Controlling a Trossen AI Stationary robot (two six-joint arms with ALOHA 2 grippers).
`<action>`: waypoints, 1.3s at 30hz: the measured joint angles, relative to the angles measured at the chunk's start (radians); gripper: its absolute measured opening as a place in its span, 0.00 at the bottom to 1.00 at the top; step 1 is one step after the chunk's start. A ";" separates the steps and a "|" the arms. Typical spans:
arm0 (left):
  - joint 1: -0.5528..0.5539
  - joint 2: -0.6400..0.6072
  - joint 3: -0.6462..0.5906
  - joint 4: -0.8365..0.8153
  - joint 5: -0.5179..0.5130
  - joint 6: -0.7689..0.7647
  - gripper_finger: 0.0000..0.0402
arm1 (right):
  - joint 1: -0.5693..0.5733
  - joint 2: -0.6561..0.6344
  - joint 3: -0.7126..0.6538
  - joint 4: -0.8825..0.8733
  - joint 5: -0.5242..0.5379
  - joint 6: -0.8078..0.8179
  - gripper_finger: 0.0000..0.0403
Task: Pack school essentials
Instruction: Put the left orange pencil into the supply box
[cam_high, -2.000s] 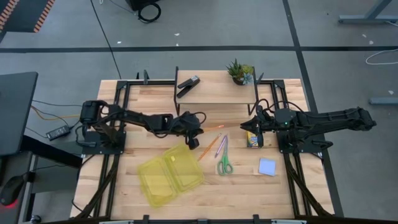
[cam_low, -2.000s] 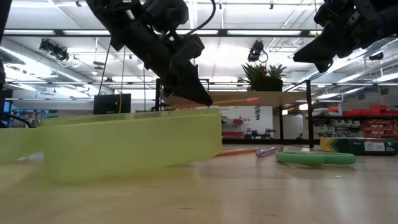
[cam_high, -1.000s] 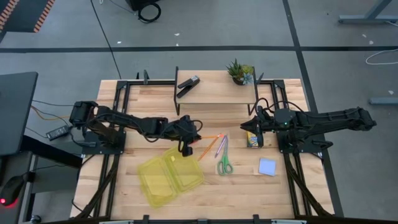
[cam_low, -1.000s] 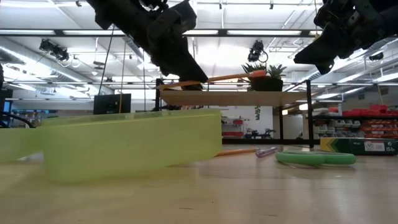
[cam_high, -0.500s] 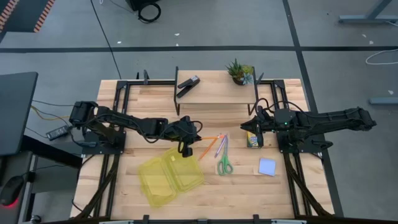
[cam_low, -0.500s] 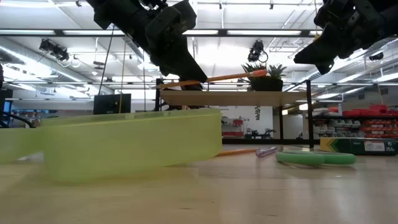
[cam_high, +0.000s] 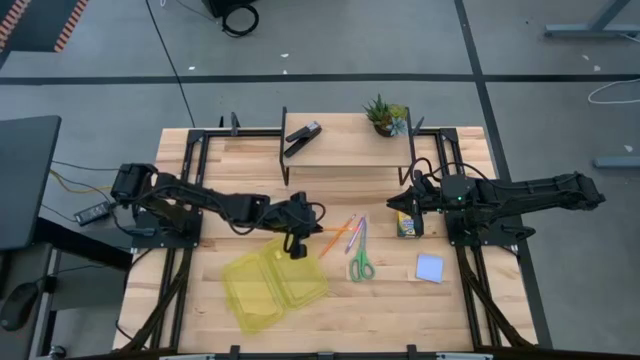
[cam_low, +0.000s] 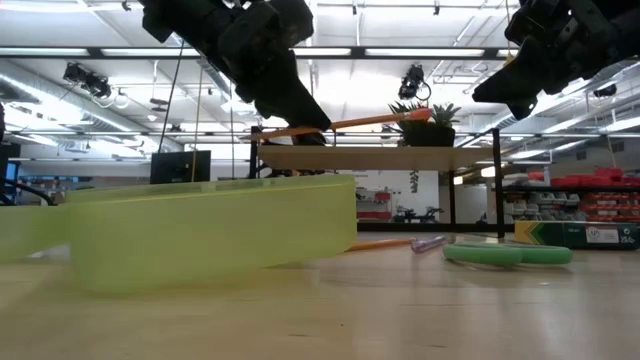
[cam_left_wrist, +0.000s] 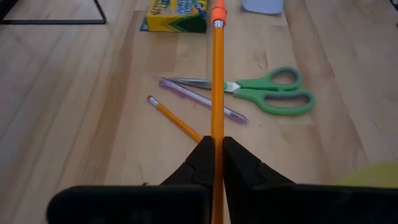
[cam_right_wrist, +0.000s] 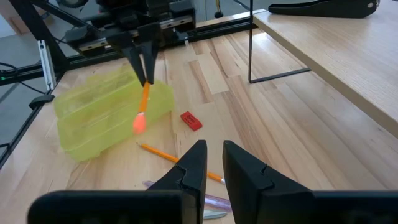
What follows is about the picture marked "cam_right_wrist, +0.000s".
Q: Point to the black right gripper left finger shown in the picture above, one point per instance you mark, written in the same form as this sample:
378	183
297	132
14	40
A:
186	186

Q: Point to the small wooden shelf black legs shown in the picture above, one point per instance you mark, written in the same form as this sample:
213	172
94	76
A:
326	56

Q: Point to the yellow-green translucent pencil case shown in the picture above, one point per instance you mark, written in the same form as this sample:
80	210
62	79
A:
99	118

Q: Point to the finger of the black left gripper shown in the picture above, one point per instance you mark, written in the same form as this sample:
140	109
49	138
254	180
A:
133	53
150	46

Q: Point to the small orange object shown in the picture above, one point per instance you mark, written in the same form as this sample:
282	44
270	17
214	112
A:
143	102

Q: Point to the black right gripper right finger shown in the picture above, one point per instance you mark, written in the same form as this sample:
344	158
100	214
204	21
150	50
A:
248	186

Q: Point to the silver aluminium extrusion bar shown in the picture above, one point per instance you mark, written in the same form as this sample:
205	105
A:
46	65

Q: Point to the red rectangular eraser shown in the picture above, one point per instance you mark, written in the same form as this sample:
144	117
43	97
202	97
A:
191	121

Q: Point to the purple translucent pen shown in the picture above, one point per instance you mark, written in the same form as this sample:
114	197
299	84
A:
217	202

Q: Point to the plain yellow pencil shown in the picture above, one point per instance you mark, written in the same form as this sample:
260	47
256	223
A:
161	154

